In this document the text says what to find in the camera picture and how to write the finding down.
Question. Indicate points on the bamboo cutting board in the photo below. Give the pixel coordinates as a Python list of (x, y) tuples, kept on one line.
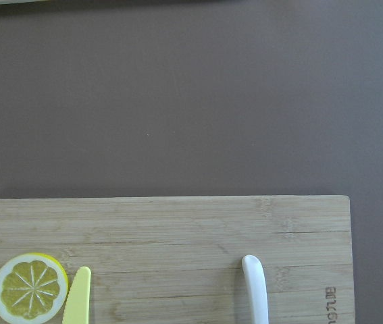
[(178, 259)]

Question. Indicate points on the lemon slice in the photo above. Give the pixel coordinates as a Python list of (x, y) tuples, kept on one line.
[(33, 288)]

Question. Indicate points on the white spoon handle on board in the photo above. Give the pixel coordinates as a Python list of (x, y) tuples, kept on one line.
[(256, 289)]

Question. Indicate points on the yellow plastic knife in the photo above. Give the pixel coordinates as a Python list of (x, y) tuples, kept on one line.
[(78, 301)]

